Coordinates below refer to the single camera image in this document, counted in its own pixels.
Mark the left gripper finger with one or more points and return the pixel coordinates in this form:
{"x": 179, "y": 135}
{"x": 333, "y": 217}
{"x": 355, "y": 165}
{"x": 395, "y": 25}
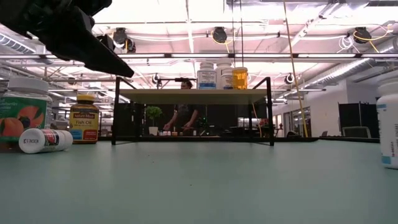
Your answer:
{"x": 108, "y": 42}
{"x": 84, "y": 46}

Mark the green orange-label bottle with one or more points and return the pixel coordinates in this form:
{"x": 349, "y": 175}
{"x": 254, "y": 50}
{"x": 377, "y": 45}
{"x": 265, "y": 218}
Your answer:
{"x": 25, "y": 118}

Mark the small white medicine bottle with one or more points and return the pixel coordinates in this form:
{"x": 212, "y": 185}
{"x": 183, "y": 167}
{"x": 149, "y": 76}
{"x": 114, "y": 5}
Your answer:
{"x": 206, "y": 79}

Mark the slim white red-label bottle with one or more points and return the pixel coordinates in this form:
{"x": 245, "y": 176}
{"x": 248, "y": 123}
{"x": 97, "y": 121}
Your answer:
{"x": 34, "y": 141}

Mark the white Trader Joe's melatonin bottle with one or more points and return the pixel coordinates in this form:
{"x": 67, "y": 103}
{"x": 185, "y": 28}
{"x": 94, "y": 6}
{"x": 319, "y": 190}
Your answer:
{"x": 224, "y": 63}

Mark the orange pill bottle white cap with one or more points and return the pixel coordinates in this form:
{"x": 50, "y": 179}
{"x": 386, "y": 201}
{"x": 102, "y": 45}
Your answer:
{"x": 240, "y": 79}

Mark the white bottle blue label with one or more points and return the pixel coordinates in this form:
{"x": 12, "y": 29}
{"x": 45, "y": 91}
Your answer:
{"x": 388, "y": 124}

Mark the wooden shelf black legs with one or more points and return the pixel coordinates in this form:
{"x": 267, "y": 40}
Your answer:
{"x": 186, "y": 96}

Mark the amber fish oil bottle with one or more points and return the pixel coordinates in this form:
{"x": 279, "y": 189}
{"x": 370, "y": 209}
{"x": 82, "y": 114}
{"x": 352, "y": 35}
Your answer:
{"x": 84, "y": 124}

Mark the plant in white pot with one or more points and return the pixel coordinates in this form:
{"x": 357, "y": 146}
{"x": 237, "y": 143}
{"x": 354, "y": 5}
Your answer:
{"x": 154, "y": 112}

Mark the person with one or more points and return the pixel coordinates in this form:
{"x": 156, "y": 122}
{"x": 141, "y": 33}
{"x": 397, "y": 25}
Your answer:
{"x": 183, "y": 115}

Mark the grey office chair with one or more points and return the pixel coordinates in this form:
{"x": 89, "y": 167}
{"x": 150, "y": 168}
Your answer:
{"x": 356, "y": 132}

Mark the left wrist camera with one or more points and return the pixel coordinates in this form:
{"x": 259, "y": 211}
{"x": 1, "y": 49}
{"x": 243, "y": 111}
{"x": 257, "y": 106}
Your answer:
{"x": 93, "y": 6}

